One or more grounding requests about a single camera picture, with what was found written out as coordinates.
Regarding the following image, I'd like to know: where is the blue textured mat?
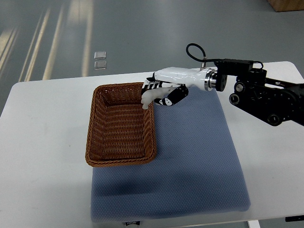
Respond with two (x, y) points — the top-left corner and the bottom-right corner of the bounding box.
(91, 87), (250, 222)

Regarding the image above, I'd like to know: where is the brown wicker basket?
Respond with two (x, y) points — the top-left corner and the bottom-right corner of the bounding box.
(85, 82), (157, 167)

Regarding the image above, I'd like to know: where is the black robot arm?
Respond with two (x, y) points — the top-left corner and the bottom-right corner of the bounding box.
(186, 43), (304, 126)

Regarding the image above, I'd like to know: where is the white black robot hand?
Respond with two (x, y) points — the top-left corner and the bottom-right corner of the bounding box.
(142, 67), (216, 106)

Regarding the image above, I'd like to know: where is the white bear figurine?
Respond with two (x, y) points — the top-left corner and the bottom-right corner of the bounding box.
(141, 86), (173, 109)

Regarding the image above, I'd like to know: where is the lower clear floor tile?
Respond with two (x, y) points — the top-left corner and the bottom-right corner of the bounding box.
(94, 60), (107, 70)

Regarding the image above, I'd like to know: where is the brown wooden box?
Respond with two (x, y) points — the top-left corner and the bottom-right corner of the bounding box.
(267, 0), (304, 12)

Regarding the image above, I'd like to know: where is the black table control panel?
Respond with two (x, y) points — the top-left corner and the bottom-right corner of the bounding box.
(285, 217), (304, 222)

